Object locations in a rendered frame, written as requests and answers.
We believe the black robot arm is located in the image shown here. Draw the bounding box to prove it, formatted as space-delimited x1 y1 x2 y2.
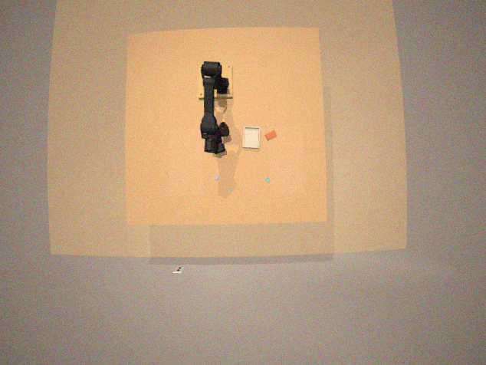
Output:
200 61 230 153

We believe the white shallow tray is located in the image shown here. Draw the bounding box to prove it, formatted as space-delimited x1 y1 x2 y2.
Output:
242 127 261 149

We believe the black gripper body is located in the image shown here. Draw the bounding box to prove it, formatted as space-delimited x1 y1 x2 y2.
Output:
215 137 225 154

